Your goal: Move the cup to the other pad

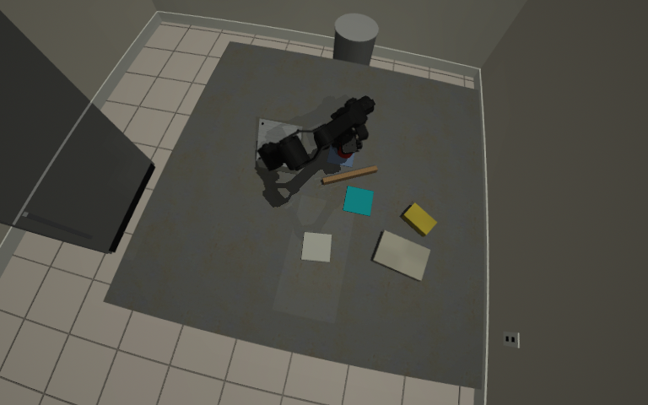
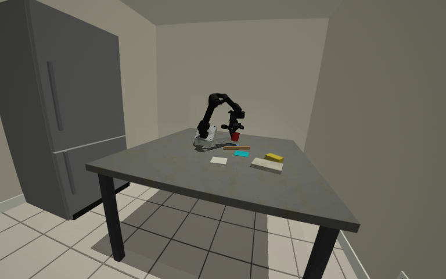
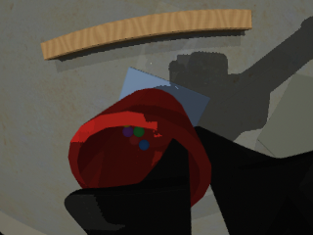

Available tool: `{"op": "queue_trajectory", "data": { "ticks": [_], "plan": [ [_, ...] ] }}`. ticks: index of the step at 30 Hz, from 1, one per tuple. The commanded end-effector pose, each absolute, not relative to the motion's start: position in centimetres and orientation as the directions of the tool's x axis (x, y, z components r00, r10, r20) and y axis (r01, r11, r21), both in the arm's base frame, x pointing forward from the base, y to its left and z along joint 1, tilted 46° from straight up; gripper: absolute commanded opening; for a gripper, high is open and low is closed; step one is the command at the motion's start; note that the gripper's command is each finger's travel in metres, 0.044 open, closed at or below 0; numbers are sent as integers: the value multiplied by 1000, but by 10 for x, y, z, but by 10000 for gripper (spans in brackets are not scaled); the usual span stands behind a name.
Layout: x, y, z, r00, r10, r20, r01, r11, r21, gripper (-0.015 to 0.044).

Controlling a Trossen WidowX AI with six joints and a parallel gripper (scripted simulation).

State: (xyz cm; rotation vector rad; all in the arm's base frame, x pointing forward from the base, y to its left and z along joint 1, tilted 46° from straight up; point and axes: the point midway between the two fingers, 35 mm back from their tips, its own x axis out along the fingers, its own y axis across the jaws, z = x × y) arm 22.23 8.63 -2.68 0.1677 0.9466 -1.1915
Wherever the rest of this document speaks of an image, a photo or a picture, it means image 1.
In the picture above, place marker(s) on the tan wooden strip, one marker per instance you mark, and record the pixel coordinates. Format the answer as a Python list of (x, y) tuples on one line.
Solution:
[(349, 175)]

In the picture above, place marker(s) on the yellow rectangular block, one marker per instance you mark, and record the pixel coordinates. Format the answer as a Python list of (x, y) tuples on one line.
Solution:
[(419, 220)]

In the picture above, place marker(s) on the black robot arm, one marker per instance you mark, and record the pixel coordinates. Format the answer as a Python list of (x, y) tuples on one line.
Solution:
[(291, 151)]

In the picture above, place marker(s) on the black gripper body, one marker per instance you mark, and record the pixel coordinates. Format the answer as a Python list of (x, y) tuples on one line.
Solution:
[(362, 132)]

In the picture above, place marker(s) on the beige flat rectangular block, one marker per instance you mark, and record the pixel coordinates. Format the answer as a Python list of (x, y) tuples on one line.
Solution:
[(402, 256)]

